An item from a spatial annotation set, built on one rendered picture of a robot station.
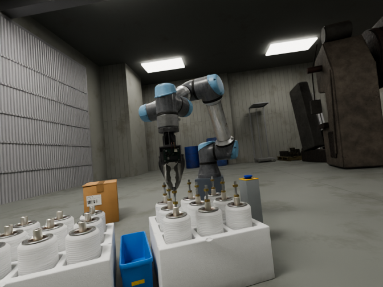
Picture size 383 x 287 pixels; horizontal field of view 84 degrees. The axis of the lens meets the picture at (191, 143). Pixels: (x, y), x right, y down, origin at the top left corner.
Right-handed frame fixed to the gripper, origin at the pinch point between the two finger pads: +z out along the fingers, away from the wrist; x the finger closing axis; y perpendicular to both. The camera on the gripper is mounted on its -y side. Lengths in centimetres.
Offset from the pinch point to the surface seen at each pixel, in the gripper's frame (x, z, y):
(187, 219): 3.7, 11.2, 3.6
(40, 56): -239, -224, -335
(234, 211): 20.7, 11.4, -0.4
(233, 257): 17.7, 24.9, 4.6
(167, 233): -3.4, 14.7, 3.9
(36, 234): -40.1, 8.4, 10.3
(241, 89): 259, -231, -666
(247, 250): 22.9, 23.6, 3.5
